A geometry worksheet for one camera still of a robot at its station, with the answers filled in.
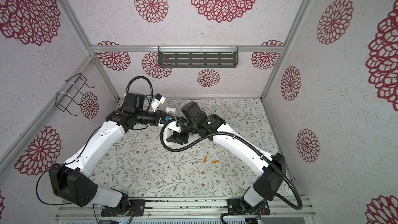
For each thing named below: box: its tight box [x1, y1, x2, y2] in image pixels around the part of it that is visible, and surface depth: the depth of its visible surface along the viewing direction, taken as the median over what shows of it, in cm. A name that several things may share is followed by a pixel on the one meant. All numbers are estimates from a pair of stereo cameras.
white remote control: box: [164, 106, 177, 117], surface depth 74 cm
